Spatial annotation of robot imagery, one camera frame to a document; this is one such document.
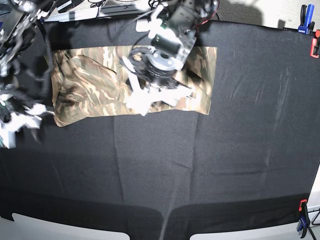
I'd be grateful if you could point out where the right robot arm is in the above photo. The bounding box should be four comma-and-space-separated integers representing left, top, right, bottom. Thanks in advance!
0, 0, 57, 149

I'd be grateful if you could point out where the red clamp far right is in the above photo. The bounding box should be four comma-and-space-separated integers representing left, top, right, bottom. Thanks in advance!
310, 29, 320, 59

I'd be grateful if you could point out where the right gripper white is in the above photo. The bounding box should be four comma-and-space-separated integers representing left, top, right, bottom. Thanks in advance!
0, 103, 54, 149

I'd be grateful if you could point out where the black table cloth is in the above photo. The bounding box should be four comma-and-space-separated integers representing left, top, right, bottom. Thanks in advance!
0, 21, 320, 240

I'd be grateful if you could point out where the blue clamp far right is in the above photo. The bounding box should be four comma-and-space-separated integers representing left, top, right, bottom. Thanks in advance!
298, 4, 315, 35

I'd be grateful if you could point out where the orange blue clamp right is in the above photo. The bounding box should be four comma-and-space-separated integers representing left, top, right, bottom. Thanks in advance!
297, 199, 310, 239

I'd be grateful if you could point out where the camouflage t-shirt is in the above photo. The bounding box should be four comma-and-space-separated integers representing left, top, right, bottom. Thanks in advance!
51, 46, 218, 127

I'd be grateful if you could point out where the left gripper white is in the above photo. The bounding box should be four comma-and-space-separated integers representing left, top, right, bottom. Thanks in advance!
126, 73, 193, 116

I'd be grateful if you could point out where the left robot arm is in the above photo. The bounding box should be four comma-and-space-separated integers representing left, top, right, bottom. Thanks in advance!
119, 0, 219, 116

